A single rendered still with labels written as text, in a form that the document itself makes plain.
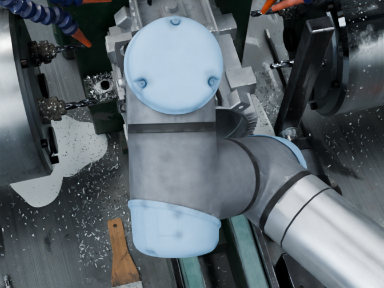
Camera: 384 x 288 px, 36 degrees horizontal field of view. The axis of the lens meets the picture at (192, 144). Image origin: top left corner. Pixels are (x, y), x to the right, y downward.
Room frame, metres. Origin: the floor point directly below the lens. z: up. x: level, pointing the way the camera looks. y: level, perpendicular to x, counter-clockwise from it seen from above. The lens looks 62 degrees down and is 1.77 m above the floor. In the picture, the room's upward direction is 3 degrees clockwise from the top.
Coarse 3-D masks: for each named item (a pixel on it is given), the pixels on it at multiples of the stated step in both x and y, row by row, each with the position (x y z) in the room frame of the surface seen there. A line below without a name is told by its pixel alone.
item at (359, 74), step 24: (336, 0) 0.55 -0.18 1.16; (360, 0) 0.55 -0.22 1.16; (288, 24) 0.64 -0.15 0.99; (336, 24) 0.53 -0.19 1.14; (360, 24) 0.52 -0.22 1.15; (288, 48) 0.61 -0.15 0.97; (336, 48) 0.51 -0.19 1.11; (360, 48) 0.50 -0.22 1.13; (336, 72) 0.49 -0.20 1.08; (360, 72) 0.48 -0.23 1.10; (312, 96) 0.51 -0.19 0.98; (336, 96) 0.47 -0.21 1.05; (360, 96) 0.47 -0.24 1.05
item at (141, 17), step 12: (132, 0) 0.56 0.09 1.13; (144, 0) 0.57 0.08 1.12; (156, 0) 0.57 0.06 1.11; (168, 0) 0.57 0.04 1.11; (180, 0) 0.56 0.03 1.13; (192, 0) 0.58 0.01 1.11; (204, 0) 0.56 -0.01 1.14; (132, 12) 0.56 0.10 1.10; (144, 12) 0.55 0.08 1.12; (156, 12) 0.55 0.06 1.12; (168, 12) 0.54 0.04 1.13; (180, 12) 0.54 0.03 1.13; (192, 12) 0.55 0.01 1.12; (204, 12) 0.55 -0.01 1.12; (144, 24) 0.53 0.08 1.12; (204, 24) 0.51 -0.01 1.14; (216, 24) 0.51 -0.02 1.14; (216, 36) 0.49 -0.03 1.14
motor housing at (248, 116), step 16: (112, 32) 0.56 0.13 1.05; (224, 48) 0.53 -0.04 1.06; (112, 64) 0.52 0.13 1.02; (224, 64) 0.50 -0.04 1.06; (240, 64) 0.50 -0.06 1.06; (224, 80) 0.47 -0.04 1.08; (224, 96) 0.44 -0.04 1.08; (224, 112) 0.48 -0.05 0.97; (256, 112) 0.44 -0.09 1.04; (224, 128) 0.45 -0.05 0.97; (240, 128) 0.44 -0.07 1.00
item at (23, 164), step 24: (0, 24) 0.48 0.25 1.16; (24, 24) 0.56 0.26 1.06; (0, 48) 0.44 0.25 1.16; (24, 48) 0.47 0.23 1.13; (48, 48) 0.51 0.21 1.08; (0, 72) 0.41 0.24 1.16; (24, 72) 0.43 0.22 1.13; (0, 96) 0.38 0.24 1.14; (24, 96) 0.39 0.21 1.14; (48, 96) 0.49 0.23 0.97; (0, 120) 0.36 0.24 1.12; (24, 120) 0.36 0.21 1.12; (48, 120) 0.40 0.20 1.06; (0, 144) 0.34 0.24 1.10; (24, 144) 0.34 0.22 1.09; (48, 144) 0.38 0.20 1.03; (0, 168) 0.32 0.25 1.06; (24, 168) 0.33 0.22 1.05; (48, 168) 0.34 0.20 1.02
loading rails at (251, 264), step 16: (224, 224) 0.33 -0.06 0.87; (240, 224) 0.31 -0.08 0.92; (224, 240) 0.31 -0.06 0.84; (240, 240) 0.29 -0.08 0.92; (256, 240) 0.29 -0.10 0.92; (240, 256) 0.26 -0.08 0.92; (256, 256) 0.26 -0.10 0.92; (176, 272) 0.23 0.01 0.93; (192, 272) 0.23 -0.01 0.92; (240, 272) 0.25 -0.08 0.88; (256, 272) 0.24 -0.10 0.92; (272, 272) 0.24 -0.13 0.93
